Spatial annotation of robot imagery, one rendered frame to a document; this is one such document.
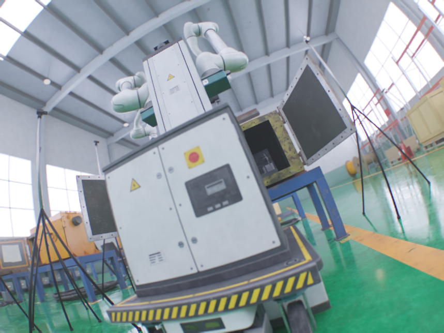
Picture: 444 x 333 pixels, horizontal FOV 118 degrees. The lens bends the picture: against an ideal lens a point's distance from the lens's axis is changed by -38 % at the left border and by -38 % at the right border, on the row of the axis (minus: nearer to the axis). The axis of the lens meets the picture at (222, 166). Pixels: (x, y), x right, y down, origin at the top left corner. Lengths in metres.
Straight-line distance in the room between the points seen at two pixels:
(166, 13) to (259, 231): 9.46
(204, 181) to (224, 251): 0.22
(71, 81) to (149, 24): 4.70
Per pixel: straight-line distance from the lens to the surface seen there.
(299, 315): 0.65
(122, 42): 10.09
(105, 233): 1.86
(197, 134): 0.70
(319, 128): 1.48
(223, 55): 1.62
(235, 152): 0.64
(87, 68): 10.90
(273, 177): 1.77
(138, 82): 2.24
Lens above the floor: 0.48
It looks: 15 degrees up
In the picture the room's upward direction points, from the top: 21 degrees counter-clockwise
